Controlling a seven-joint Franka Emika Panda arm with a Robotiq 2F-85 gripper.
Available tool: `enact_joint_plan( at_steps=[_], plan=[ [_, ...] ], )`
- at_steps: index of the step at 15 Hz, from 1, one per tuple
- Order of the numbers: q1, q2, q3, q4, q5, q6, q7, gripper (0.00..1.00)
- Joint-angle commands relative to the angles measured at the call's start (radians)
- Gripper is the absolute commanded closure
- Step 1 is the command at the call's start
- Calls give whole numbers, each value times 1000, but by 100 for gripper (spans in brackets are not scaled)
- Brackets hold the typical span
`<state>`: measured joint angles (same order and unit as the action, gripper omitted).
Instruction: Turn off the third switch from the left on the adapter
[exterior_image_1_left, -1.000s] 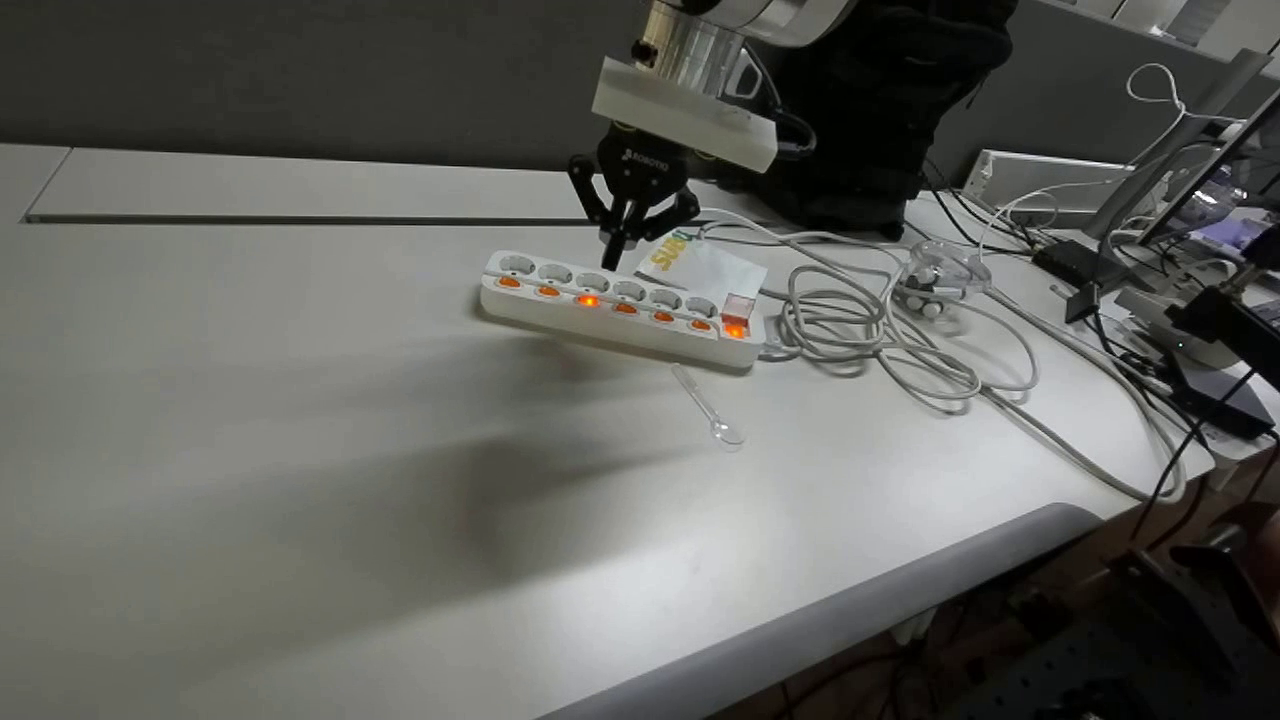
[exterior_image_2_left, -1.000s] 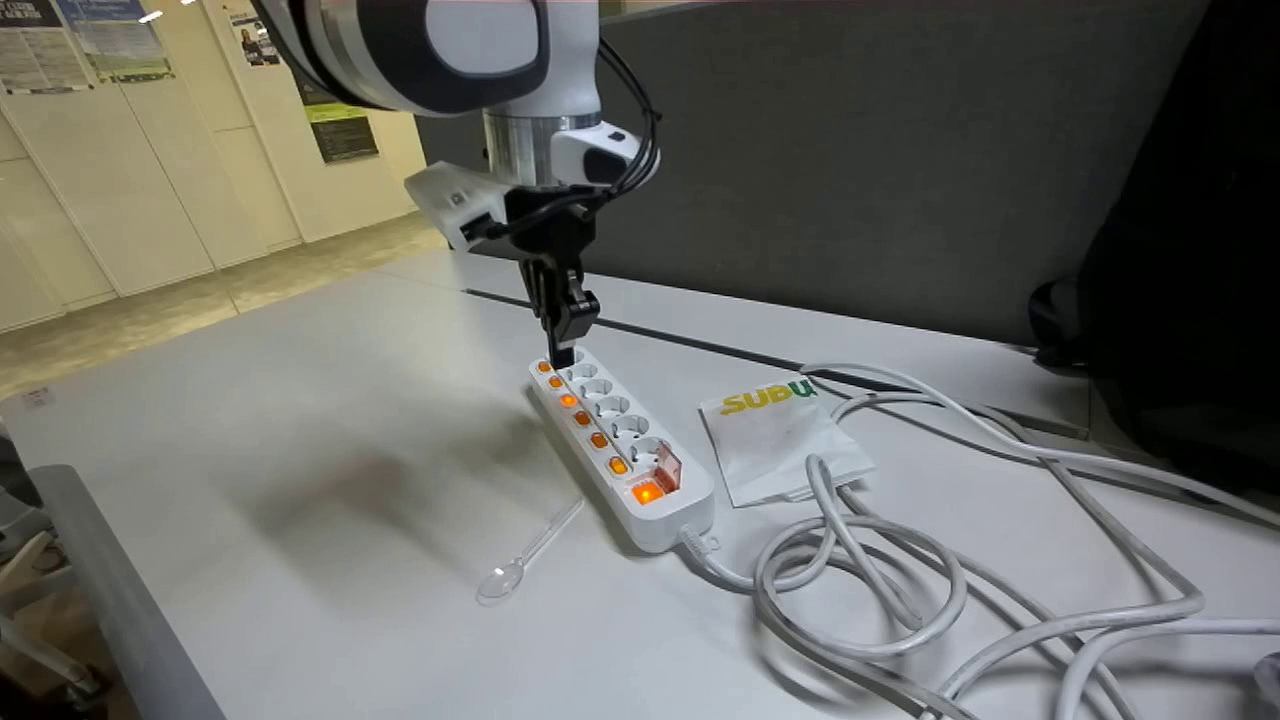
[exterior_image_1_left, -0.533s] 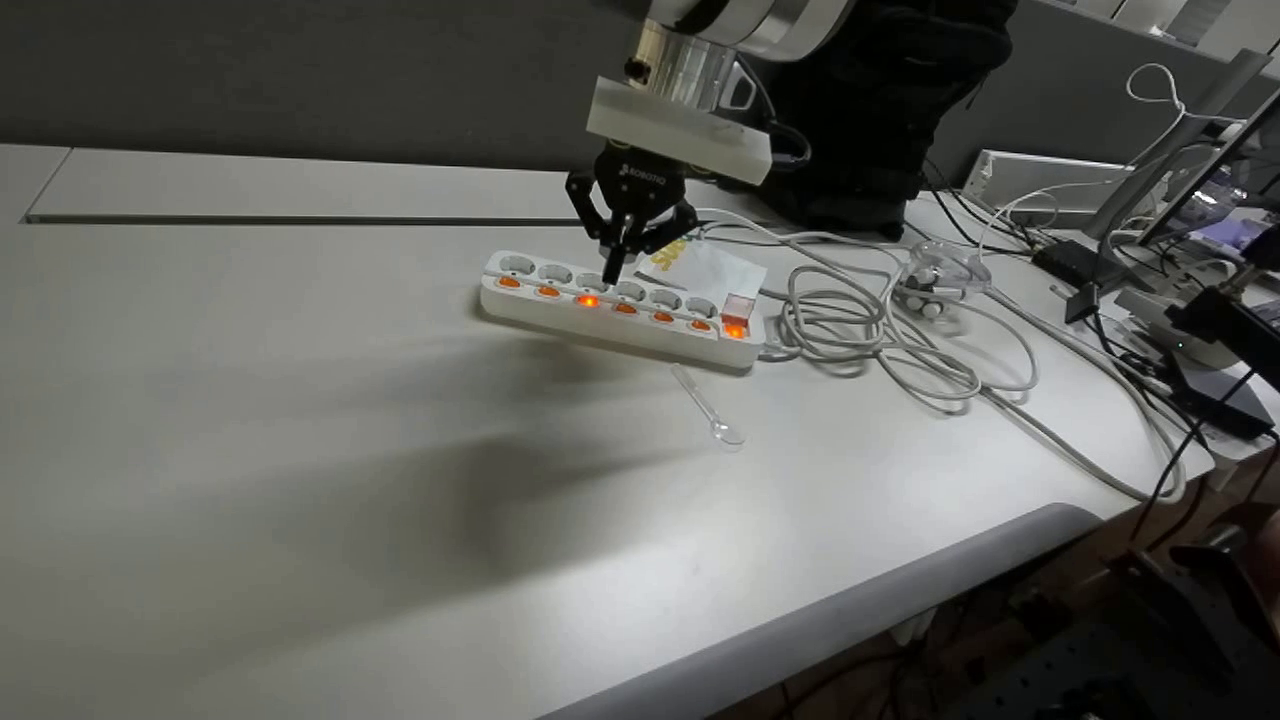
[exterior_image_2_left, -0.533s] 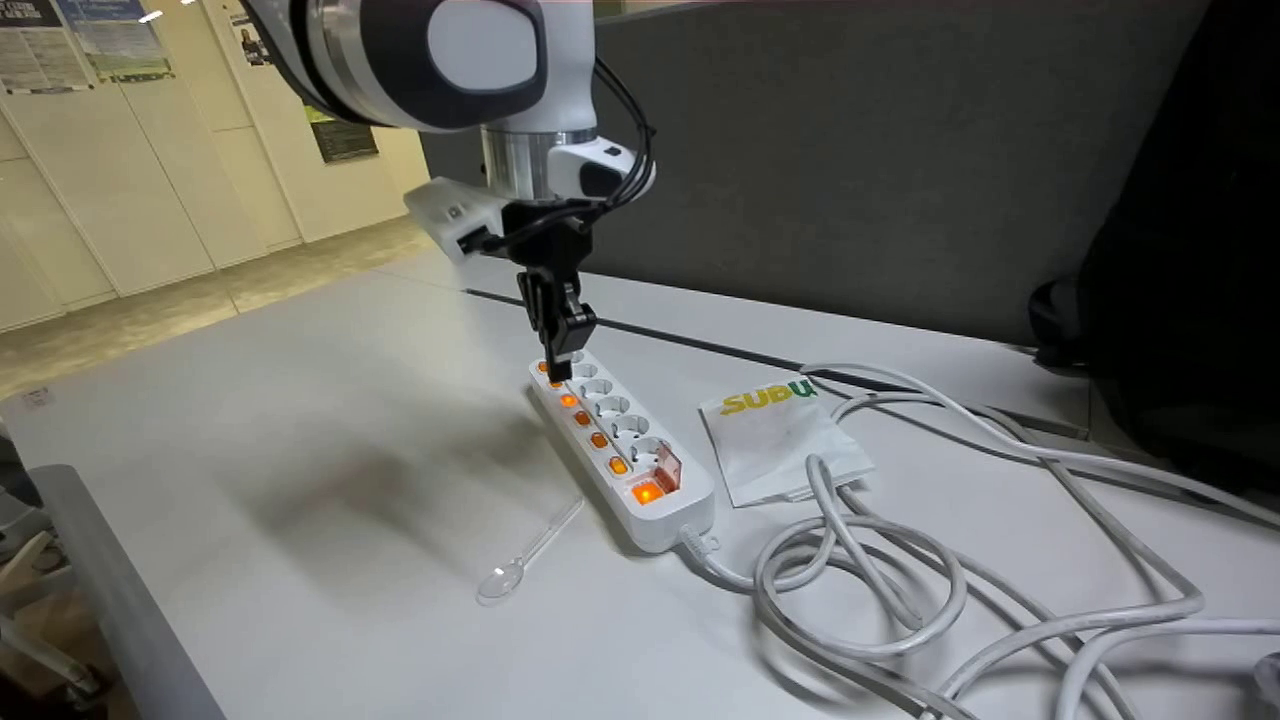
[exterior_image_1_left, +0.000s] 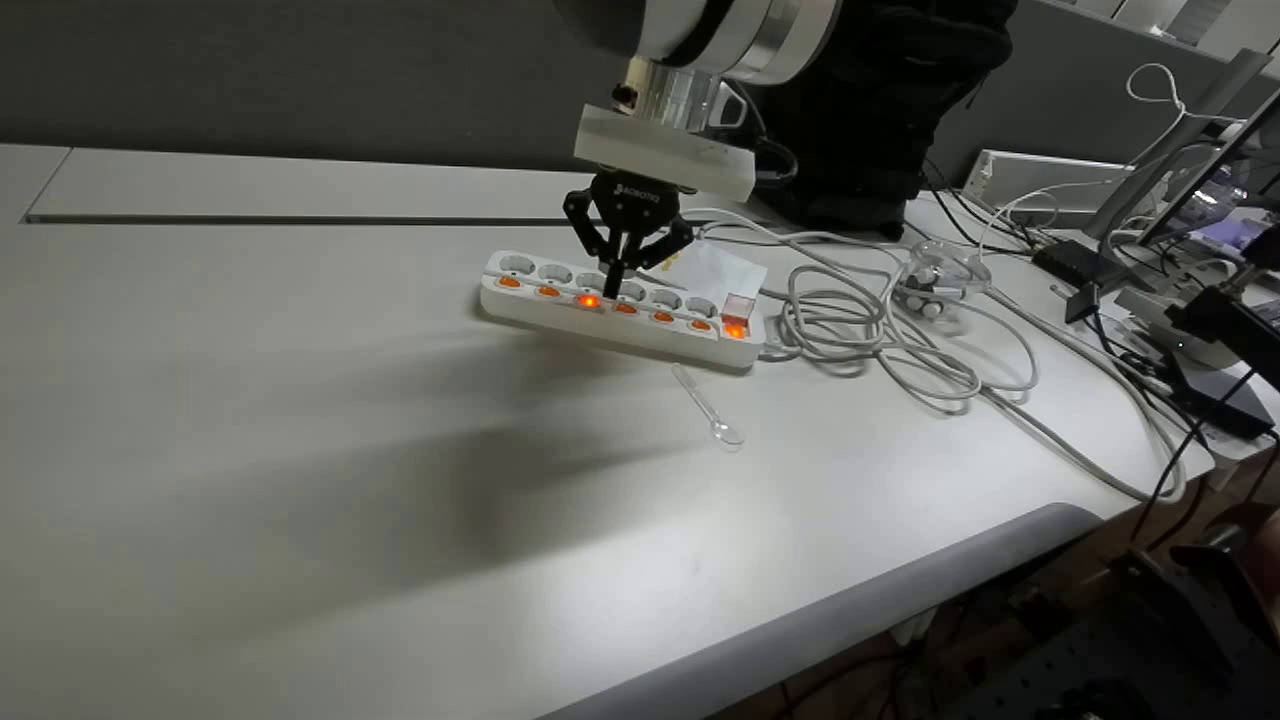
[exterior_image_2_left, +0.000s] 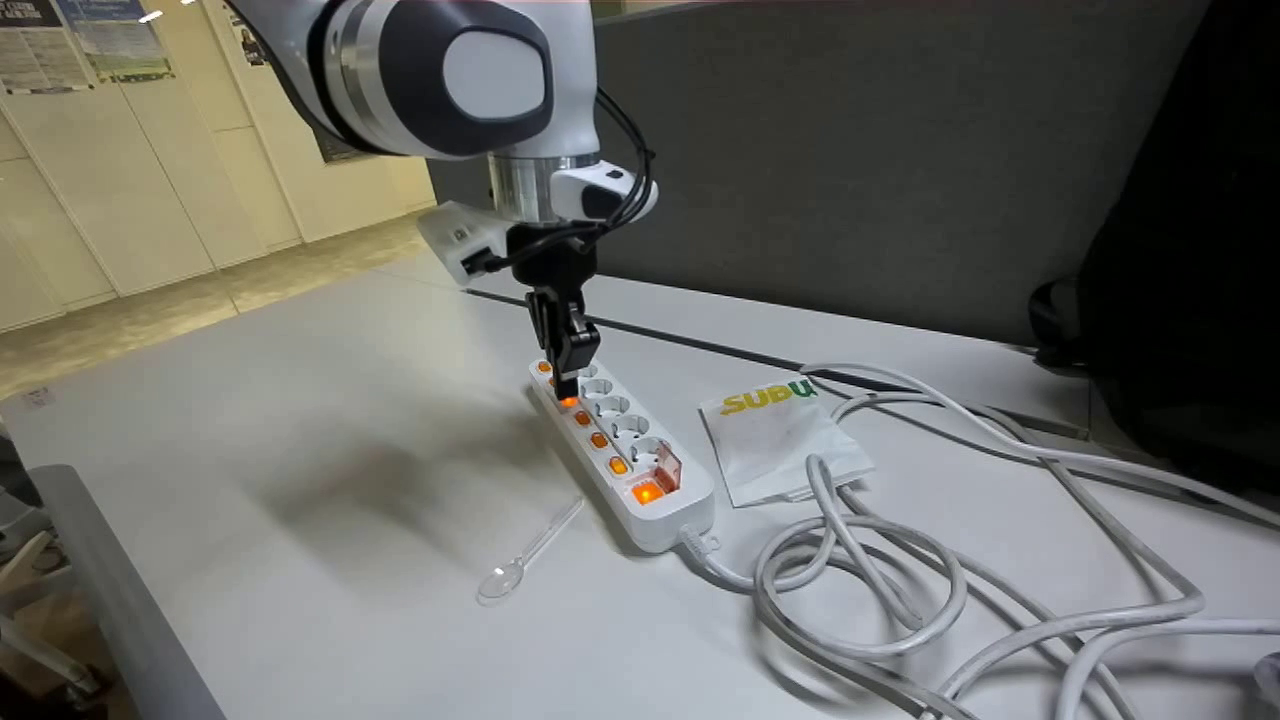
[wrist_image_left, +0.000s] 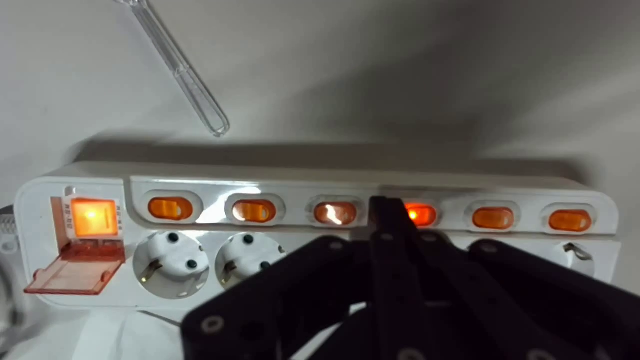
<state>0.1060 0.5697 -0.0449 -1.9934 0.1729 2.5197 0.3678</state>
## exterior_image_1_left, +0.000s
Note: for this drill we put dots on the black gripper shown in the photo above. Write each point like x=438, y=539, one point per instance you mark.
x=639, y=197

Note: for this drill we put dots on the white multi-switch power strip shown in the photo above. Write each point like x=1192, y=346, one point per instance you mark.
x=640, y=324

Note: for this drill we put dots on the grey partition panel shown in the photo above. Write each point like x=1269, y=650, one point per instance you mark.
x=265, y=67

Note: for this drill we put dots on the white rectangular box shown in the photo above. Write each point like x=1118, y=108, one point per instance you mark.
x=1047, y=182

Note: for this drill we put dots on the black clamp device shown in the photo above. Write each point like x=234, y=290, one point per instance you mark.
x=1227, y=324

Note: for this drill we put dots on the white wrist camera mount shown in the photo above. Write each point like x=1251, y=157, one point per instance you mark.
x=665, y=150

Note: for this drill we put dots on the grey metal monitor stand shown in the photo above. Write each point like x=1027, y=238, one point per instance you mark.
x=1174, y=166

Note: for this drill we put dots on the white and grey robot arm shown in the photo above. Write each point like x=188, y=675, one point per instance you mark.
x=722, y=26

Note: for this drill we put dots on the black bulky equipment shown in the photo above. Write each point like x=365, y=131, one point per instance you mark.
x=1200, y=626

